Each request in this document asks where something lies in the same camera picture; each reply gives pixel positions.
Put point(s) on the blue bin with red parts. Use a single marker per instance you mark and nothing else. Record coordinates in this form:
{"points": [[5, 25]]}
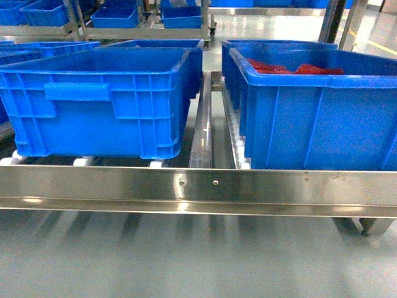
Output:
{"points": [[318, 109]]}

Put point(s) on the blue bin behind target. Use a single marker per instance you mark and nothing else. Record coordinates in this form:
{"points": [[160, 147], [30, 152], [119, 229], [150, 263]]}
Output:
{"points": [[162, 49]]}

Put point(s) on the stainless steel shelf rack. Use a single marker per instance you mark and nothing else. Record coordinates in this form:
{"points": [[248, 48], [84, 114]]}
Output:
{"points": [[217, 181]]}

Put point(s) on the rear steel shelf rack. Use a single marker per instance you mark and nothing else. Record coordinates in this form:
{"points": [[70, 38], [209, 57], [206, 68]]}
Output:
{"points": [[78, 30]]}

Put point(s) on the blue bin behind red bin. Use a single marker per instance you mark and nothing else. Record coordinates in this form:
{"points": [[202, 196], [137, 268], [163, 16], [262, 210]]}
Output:
{"points": [[253, 49]]}

